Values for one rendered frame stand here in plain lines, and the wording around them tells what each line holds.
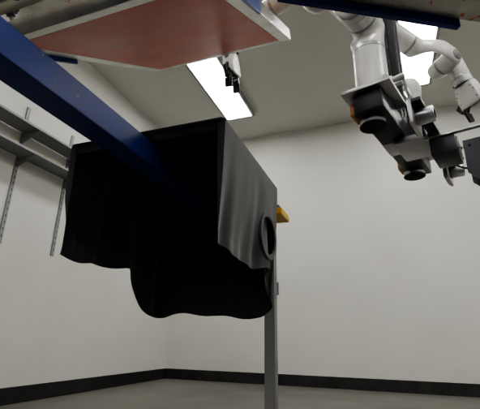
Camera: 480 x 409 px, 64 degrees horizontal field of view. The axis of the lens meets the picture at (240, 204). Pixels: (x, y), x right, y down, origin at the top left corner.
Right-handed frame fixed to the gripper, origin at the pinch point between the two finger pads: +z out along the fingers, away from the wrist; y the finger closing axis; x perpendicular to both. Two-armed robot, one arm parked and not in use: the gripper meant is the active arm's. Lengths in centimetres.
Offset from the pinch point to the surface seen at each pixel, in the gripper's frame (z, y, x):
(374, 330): 178, 264, -39
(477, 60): -78, 264, -156
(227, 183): 50, -73, -22
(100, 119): 36, -92, -3
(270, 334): 100, -17, -13
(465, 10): 29, -88, -70
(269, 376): 114, -21, -12
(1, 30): 27, -113, -3
